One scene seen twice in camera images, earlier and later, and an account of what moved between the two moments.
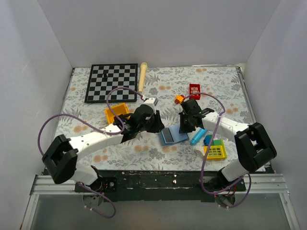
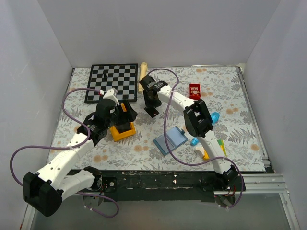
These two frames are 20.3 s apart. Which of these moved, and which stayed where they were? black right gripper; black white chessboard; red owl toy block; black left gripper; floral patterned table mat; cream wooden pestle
Moved: black left gripper; black right gripper
Stayed: red owl toy block; black white chessboard; cream wooden pestle; floral patterned table mat
